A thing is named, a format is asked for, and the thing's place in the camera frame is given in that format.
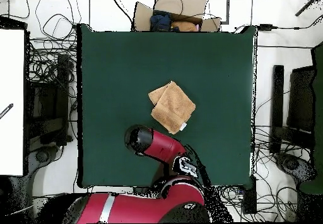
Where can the tan terry towel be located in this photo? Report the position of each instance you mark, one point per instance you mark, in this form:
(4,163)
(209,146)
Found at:
(174,105)

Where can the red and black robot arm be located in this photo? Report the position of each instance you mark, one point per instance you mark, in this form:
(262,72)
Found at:
(164,144)

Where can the orange cloth item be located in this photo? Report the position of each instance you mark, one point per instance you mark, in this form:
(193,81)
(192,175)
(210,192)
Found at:
(184,26)

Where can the dark green table cloth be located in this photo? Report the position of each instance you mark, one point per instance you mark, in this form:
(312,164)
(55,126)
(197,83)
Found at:
(113,57)

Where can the dark blue garment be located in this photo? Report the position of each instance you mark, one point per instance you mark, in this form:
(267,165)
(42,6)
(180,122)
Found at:
(160,22)

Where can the brown cardboard box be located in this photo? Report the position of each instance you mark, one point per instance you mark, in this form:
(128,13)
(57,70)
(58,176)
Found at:
(191,4)

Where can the black upright bar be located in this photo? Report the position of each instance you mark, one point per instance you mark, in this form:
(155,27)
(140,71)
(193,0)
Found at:
(277,95)

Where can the black power adapter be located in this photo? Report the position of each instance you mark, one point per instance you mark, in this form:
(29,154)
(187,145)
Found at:
(265,27)

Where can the white board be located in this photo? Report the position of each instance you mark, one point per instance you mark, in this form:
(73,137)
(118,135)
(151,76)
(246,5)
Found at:
(11,82)

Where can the green cloth drape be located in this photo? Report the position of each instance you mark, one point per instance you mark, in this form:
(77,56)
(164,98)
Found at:
(318,108)

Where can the dark slim rod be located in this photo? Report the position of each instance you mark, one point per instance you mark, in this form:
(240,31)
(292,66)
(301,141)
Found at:
(307,5)

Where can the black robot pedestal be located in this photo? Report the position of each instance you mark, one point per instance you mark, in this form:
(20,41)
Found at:
(141,190)

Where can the black stand frame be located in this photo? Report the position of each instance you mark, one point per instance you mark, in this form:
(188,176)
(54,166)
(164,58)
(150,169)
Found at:
(61,95)

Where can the grey angled frame bar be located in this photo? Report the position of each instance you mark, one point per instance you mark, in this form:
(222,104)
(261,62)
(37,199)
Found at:
(227,7)

